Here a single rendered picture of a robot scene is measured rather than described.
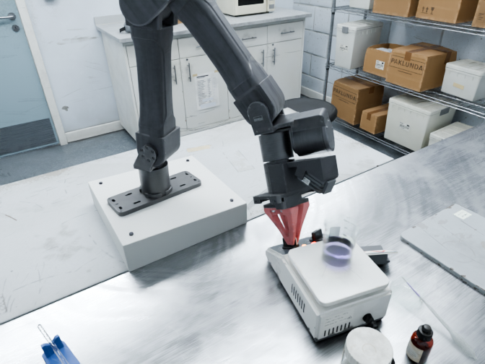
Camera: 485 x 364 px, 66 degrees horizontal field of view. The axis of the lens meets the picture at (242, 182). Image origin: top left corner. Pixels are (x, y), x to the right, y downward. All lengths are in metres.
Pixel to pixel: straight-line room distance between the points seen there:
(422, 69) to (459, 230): 1.97
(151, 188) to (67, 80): 2.68
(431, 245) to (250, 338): 0.41
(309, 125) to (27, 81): 2.92
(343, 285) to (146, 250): 0.36
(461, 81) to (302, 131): 2.20
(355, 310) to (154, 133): 0.46
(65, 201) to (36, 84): 2.44
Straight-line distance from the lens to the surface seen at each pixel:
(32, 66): 3.36
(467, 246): 0.86
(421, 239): 0.84
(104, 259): 0.80
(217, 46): 0.63
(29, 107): 3.43
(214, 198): 0.81
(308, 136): 0.62
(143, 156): 0.76
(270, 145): 0.64
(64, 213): 0.96
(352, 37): 3.12
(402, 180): 1.04
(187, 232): 0.75
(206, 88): 3.17
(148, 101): 0.72
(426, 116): 2.82
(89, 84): 3.46
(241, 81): 0.62
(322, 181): 0.59
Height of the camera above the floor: 1.42
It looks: 33 degrees down
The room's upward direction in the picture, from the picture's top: 1 degrees counter-clockwise
